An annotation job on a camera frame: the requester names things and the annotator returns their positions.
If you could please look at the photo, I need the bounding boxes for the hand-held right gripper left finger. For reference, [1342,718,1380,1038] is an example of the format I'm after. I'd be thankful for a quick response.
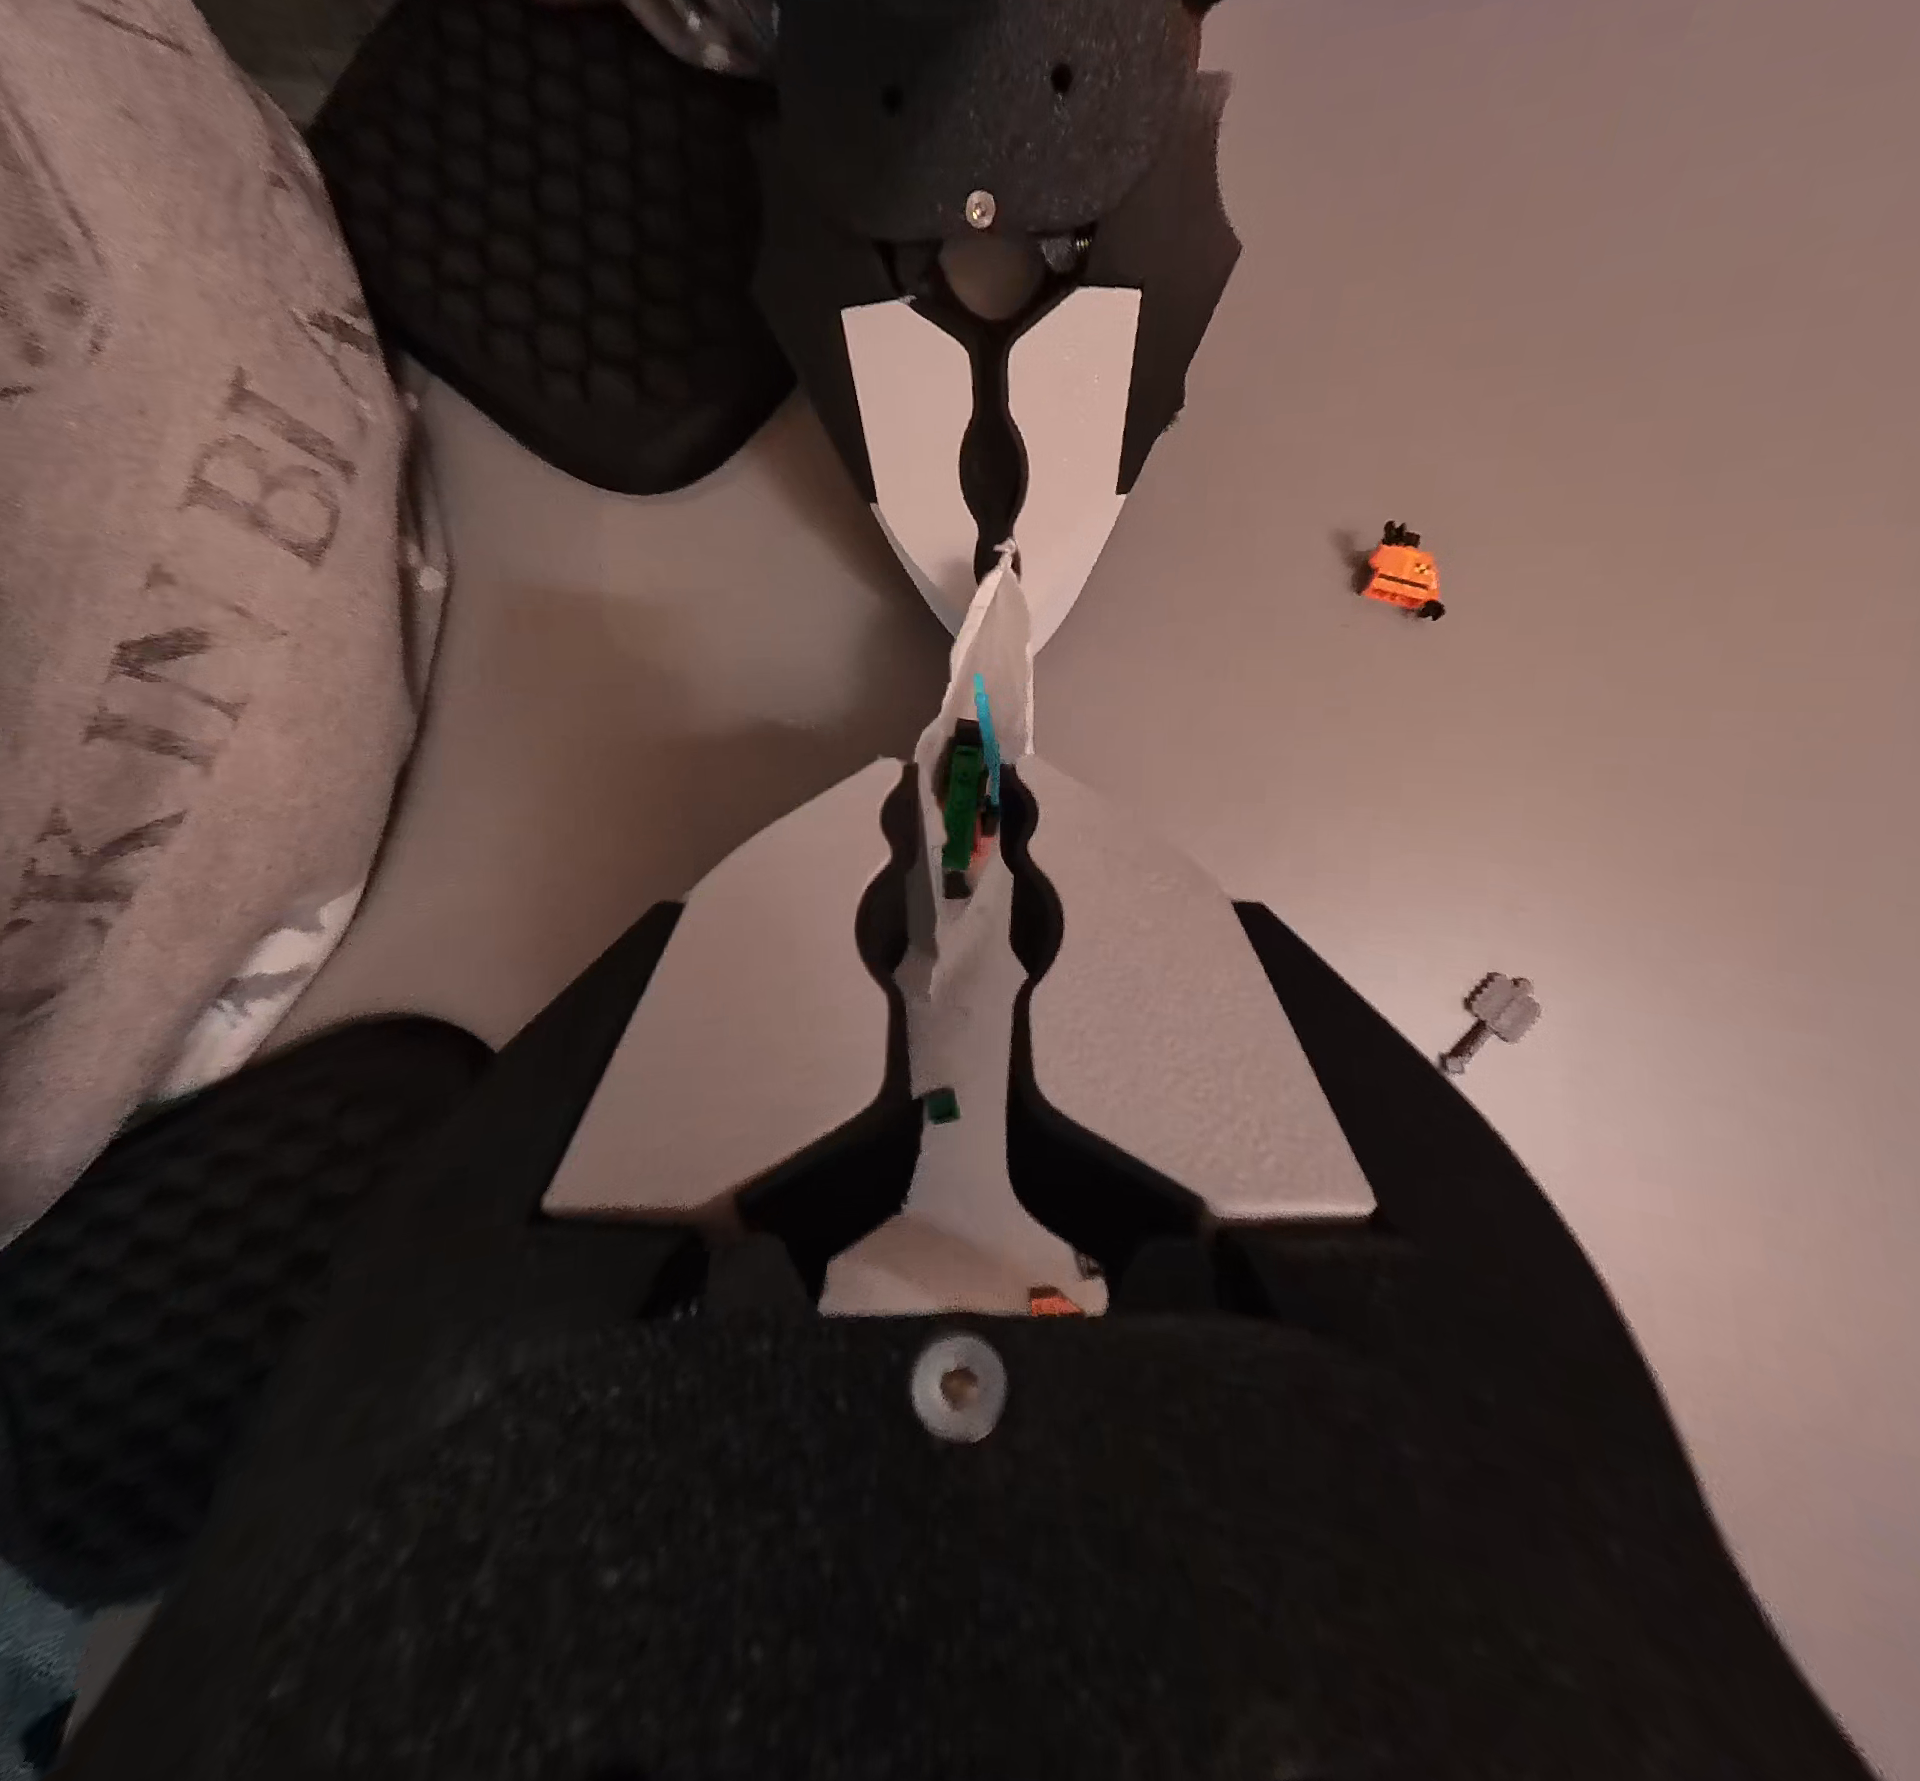
[540,760,921,1308]

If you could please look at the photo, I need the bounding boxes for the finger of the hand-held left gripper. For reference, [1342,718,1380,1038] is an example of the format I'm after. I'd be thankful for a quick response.
[992,278,1150,617]
[837,291,1003,638]

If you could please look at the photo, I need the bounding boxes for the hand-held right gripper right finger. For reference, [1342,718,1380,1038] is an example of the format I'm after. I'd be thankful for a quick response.
[1000,760,1375,1308]

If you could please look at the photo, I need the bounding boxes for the small printed paper bag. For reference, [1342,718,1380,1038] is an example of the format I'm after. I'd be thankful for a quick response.
[821,546,1114,1318]

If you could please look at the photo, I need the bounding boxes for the bright green long plate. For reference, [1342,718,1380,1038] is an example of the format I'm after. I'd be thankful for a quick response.
[935,735,1000,901]

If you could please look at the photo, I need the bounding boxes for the orange figure torso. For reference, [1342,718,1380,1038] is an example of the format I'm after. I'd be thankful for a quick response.
[1360,519,1453,622]

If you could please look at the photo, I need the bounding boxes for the grey toy axe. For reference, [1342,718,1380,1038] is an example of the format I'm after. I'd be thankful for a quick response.
[1437,974,1545,1077]

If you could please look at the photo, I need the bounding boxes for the person's grey printed sweater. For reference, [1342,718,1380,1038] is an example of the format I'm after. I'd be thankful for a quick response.
[0,0,458,1246]

